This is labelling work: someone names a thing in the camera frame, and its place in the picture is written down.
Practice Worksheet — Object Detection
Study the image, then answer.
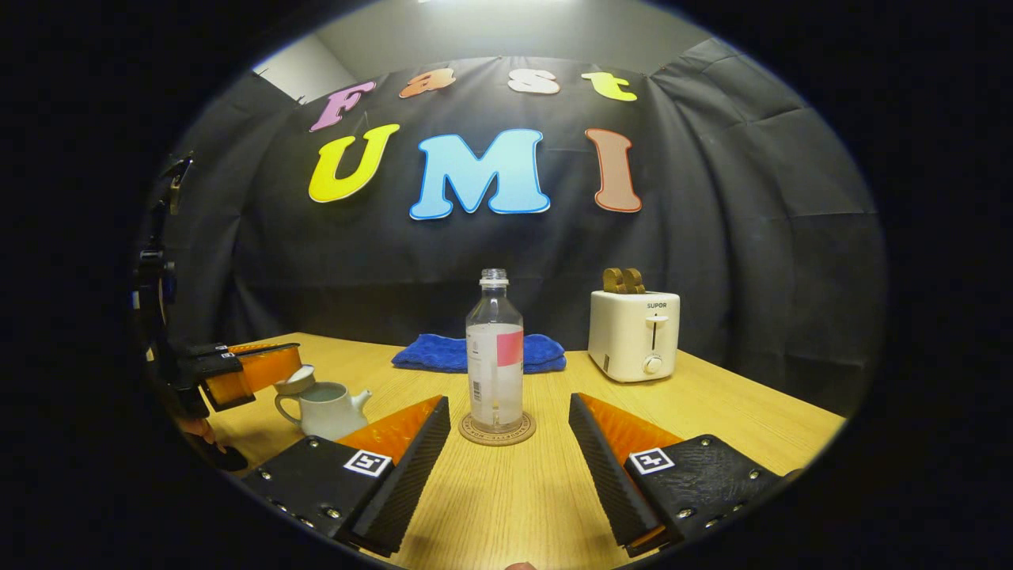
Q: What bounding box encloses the white teacup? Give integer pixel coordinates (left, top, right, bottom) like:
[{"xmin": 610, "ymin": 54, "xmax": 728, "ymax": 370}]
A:
[{"xmin": 275, "ymin": 382, "xmax": 373, "ymax": 442}]

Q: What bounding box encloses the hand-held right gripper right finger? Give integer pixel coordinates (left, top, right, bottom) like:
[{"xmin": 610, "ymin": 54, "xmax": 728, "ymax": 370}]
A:
[{"xmin": 568, "ymin": 392, "xmax": 800, "ymax": 559}]

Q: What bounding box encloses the white toaster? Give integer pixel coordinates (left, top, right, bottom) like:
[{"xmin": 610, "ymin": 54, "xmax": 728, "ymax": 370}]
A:
[{"xmin": 588, "ymin": 290, "xmax": 681, "ymax": 384}]

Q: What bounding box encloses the blue towel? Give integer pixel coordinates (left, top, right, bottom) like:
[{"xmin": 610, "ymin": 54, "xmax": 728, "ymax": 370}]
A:
[{"xmin": 392, "ymin": 333, "xmax": 567, "ymax": 374}]

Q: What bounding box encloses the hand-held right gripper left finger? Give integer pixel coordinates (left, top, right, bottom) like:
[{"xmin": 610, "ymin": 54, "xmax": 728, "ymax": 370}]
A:
[{"xmin": 240, "ymin": 394, "xmax": 452, "ymax": 559}]

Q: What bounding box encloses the round wooden coaster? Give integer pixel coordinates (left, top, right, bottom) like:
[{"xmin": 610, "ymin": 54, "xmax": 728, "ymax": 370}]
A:
[{"xmin": 459, "ymin": 410, "xmax": 537, "ymax": 447}]

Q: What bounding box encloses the black backdrop cloth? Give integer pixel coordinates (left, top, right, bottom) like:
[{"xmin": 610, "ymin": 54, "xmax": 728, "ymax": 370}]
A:
[{"xmin": 158, "ymin": 40, "xmax": 887, "ymax": 412}]

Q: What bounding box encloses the clear plastic water bottle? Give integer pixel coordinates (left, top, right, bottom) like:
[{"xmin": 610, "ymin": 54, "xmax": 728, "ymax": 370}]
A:
[{"xmin": 465, "ymin": 268, "xmax": 525, "ymax": 435}]

